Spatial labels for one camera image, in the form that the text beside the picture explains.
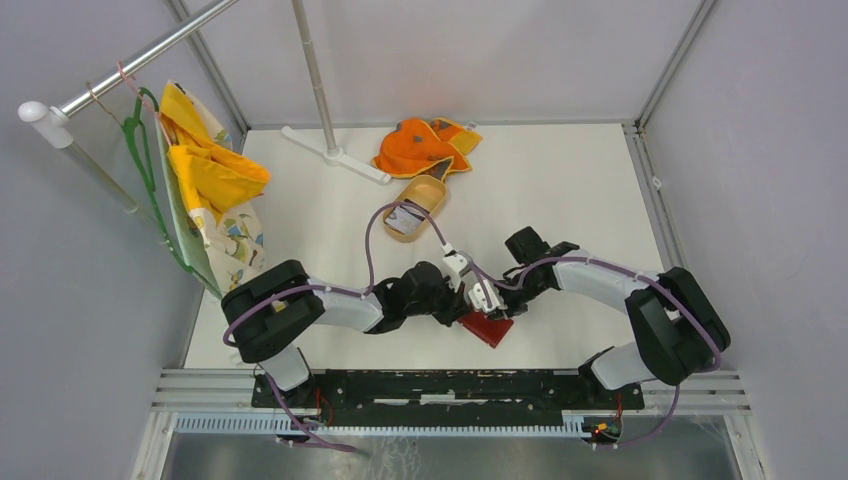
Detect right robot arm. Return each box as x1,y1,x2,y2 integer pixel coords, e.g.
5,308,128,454
488,227,730,408

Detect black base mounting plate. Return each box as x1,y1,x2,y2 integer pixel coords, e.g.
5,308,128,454
284,369,645,427

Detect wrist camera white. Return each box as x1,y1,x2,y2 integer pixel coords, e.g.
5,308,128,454
441,243,471,292
466,279,506,315

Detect yellow patterned hanging cloth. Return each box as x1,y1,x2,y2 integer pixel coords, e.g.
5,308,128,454
159,81,271,298

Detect silver VIP card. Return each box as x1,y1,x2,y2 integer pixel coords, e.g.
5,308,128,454
384,206,426,236

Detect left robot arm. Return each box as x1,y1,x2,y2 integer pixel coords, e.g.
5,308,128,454
221,260,472,408

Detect red leather card holder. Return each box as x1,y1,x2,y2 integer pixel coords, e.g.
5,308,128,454
459,312,514,348

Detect metal hanging rail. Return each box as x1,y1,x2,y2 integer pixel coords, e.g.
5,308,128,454
17,0,238,150

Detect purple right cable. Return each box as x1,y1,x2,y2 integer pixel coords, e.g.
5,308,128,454
471,255,723,450

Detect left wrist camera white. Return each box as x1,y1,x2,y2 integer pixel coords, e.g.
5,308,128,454
441,243,471,292

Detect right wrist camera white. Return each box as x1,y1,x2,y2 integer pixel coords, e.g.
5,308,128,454
466,279,506,315

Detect green clothes hanger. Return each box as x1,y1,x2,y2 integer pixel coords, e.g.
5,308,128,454
121,87,222,299

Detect vertical metal pole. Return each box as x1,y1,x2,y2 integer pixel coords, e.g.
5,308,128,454
291,0,339,149

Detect orange yellow cloth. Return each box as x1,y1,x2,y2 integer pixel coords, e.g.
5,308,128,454
371,117,483,181

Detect white rack stand base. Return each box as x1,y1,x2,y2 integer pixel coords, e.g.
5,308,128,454
281,126,391,185

